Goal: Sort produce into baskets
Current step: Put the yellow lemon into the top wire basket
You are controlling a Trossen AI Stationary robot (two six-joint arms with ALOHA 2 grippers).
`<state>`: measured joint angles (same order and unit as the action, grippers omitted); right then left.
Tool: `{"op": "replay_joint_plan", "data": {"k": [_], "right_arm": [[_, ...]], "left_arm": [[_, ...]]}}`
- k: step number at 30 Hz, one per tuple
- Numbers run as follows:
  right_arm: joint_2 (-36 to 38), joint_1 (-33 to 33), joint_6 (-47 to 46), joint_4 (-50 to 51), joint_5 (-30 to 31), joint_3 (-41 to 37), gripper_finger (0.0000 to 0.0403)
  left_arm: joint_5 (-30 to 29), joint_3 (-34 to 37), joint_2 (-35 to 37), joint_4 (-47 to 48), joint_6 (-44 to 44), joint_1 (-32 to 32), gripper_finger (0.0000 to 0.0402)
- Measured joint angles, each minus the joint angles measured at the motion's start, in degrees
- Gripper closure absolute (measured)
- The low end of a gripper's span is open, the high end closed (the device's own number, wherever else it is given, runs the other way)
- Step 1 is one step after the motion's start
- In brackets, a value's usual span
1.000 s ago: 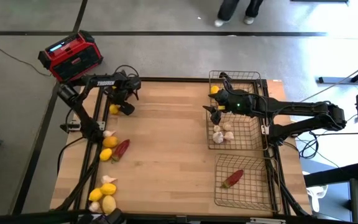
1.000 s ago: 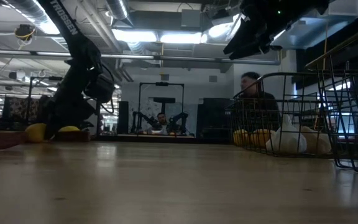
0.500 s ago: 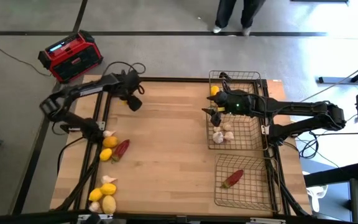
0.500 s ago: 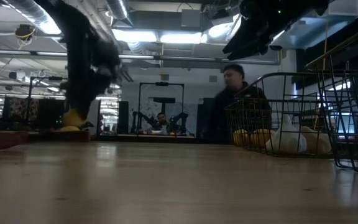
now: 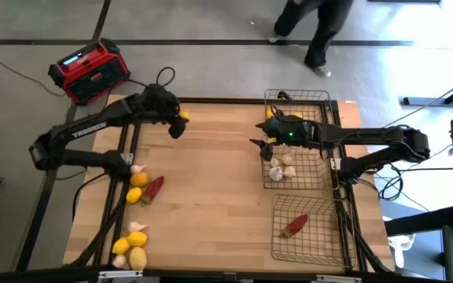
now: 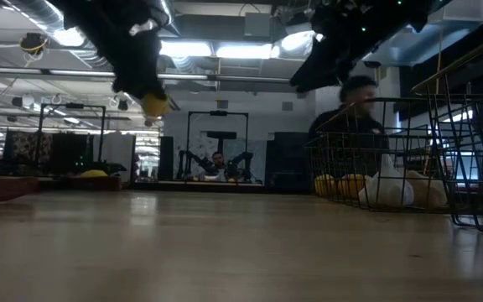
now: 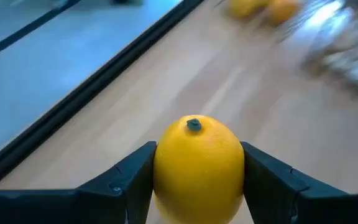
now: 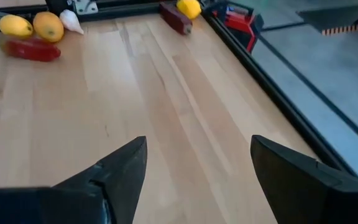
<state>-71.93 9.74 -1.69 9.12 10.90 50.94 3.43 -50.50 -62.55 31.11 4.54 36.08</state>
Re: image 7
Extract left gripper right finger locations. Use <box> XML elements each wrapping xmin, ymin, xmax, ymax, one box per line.
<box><xmin>240</xmin><ymin>141</ymin><xmax>358</xmax><ymax>224</ymax></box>

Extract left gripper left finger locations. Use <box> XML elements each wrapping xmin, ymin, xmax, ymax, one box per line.
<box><xmin>0</xmin><ymin>141</ymin><xmax>158</xmax><ymax>224</ymax></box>

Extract yellow lemon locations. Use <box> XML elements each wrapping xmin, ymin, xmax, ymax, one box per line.
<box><xmin>227</xmin><ymin>0</ymin><xmax>267</xmax><ymax>18</ymax></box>
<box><xmin>152</xmin><ymin>114</ymin><xmax>246</xmax><ymax>224</ymax></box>

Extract gold wire basket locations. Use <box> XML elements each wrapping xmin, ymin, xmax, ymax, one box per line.
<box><xmin>225</xmin><ymin>0</ymin><xmax>332</xmax><ymax>39</ymax></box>
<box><xmin>300</xmin><ymin>9</ymin><xmax>358</xmax><ymax>106</ymax></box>

